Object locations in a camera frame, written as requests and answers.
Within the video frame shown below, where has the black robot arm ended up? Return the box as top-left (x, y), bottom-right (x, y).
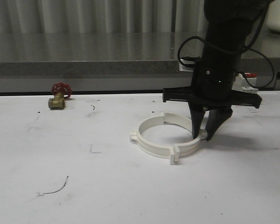
top-left (163, 0), bottom-right (270, 140)

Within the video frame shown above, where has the white half pipe clamp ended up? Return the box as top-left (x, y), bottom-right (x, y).
top-left (129, 112), bottom-right (175, 165)

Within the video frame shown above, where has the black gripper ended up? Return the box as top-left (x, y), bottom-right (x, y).
top-left (162, 58), bottom-right (262, 141)

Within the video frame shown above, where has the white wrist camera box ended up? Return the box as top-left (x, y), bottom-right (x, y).
top-left (179, 56), bottom-right (199, 72)

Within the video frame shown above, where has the grey stone counter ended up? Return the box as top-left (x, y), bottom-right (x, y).
top-left (0, 32), bottom-right (280, 93)

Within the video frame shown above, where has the white circuit breaker red switch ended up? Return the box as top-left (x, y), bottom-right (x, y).
top-left (232, 73), bottom-right (258, 94)

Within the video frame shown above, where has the white container in background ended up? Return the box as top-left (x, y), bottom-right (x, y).
top-left (266, 0), bottom-right (280, 33)

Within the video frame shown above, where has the black cable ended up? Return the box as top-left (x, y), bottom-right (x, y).
top-left (177, 0), bottom-right (276, 89)

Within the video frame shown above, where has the brass valve red handwheel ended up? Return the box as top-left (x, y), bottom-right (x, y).
top-left (48, 82), bottom-right (72, 110)

